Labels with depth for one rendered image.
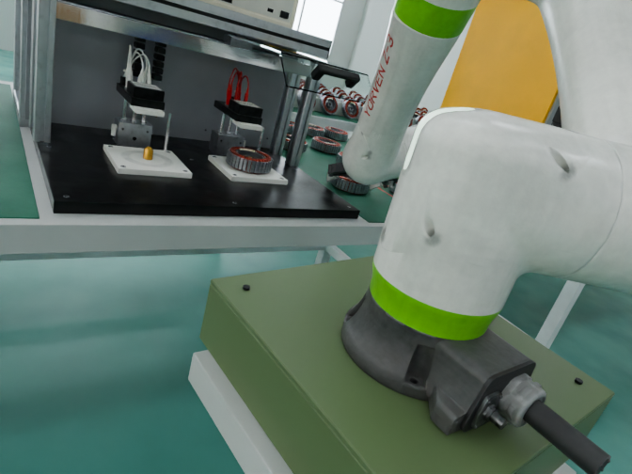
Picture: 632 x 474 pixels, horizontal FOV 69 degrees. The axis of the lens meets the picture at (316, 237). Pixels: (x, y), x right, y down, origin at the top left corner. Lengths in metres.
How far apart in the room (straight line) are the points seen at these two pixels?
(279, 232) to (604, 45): 0.63
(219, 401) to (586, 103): 0.48
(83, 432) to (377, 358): 1.14
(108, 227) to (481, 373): 0.61
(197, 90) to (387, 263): 1.00
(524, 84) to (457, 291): 4.15
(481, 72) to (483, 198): 4.42
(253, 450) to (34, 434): 1.07
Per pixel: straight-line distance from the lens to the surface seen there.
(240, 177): 1.07
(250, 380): 0.49
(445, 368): 0.43
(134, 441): 1.46
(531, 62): 4.53
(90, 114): 1.28
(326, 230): 1.01
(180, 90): 1.32
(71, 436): 1.48
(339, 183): 1.29
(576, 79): 0.59
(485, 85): 4.72
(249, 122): 1.18
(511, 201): 0.38
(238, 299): 0.51
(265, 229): 0.93
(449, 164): 0.37
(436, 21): 0.73
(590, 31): 0.63
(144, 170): 1.00
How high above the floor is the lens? 1.10
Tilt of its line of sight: 22 degrees down
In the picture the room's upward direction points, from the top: 16 degrees clockwise
